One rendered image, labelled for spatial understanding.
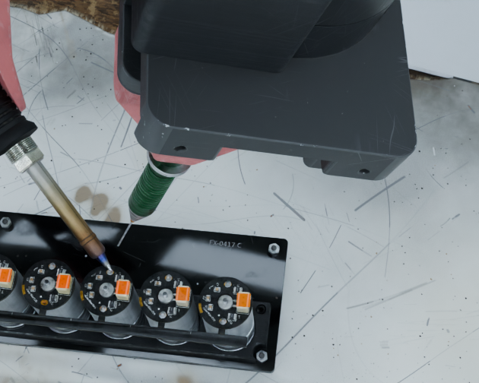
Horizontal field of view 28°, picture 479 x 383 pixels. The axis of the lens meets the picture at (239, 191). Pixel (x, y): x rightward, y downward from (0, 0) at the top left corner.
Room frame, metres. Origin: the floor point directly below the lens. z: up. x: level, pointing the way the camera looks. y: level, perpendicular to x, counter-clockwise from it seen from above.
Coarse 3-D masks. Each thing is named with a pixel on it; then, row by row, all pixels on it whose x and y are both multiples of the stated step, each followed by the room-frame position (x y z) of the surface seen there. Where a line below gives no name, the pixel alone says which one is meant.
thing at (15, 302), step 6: (18, 276) 0.16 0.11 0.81; (18, 282) 0.16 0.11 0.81; (18, 288) 0.15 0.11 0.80; (12, 294) 0.15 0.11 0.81; (18, 294) 0.15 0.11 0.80; (6, 300) 0.15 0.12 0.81; (12, 300) 0.15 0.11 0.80; (18, 300) 0.15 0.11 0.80; (24, 300) 0.15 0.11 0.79; (0, 306) 0.15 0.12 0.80; (6, 306) 0.15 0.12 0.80; (12, 306) 0.15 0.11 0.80; (18, 306) 0.15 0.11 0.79; (24, 306) 0.15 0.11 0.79; (30, 306) 0.15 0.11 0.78; (24, 312) 0.15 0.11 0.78; (30, 312) 0.15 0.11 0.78; (0, 324) 0.15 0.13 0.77; (6, 324) 0.15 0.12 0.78; (12, 324) 0.15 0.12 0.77; (18, 324) 0.15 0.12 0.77
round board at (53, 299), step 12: (36, 264) 0.16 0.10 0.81; (48, 264) 0.16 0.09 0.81; (60, 264) 0.16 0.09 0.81; (24, 276) 0.16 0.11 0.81; (36, 276) 0.16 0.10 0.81; (48, 276) 0.16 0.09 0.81; (72, 276) 0.15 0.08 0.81; (24, 288) 0.15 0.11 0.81; (36, 288) 0.15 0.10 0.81; (72, 288) 0.15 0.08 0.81; (36, 300) 0.14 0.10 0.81; (48, 300) 0.14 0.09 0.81; (60, 300) 0.14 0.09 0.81
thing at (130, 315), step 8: (112, 288) 0.15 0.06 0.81; (104, 296) 0.14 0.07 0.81; (136, 296) 0.15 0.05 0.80; (136, 304) 0.14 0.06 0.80; (120, 312) 0.14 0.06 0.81; (128, 312) 0.14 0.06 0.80; (136, 312) 0.14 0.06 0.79; (96, 320) 0.14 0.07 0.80; (112, 320) 0.13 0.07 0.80; (120, 320) 0.13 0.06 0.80; (128, 320) 0.14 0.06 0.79; (136, 320) 0.14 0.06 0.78; (112, 336) 0.13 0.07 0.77; (120, 336) 0.13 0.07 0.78; (128, 336) 0.13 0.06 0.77
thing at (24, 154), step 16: (16, 144) 0.21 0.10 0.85; (32, 144) 0.21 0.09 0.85; (16, 160) 0.20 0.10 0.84; (32, 160) 0.20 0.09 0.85; (32, 176) 0.20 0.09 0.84; (48, 176) 0.20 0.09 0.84; (48, 192) 0.19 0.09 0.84; (64, 208) 0.18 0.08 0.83; (80, 224) 0.17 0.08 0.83; (80, 240) 0.17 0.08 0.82; (96, 240) 0.17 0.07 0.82; (96, 256) 0.16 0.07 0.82
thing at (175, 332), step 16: (0, 320) 0.14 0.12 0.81; (16, 320) 0.14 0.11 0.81; (32, 320) 0.14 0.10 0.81; (48, 320) 0.13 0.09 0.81; (64, 320) 0.13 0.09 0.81; (80, 320) 0.13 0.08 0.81; (144, 336) 0.12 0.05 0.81; (160, 336) 0.12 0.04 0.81; (176, 336) 0.12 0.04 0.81; (192, 336) 0.12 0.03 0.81; (208, 336) 0.12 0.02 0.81; (224, 336) 0.12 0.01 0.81; (240, 336) 0.12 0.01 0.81
